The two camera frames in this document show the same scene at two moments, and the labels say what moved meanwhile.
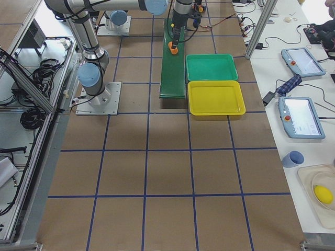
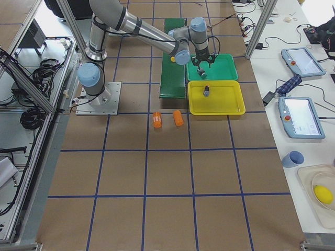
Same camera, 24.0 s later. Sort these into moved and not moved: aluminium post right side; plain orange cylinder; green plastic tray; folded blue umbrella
Moved: plain orange cylinder
Not moved: green plastic tray; folded blue umbrella; aluminium post right side
